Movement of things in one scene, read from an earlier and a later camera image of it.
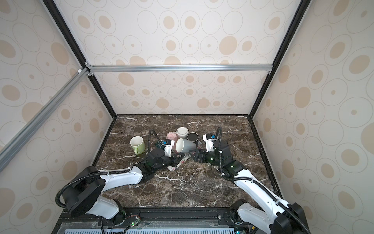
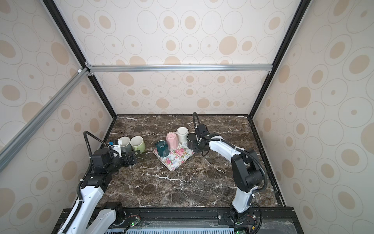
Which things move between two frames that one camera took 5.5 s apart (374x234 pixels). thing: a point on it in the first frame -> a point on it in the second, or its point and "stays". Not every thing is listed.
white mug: x=182 y=132 stays
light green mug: x=137 y=143 stays
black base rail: x=158 y=220 stays
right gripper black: x=196 y=159 -> x=195 y=147
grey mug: x=184 y=146 -> x=125 y=146
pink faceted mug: x=172 y=136 stays
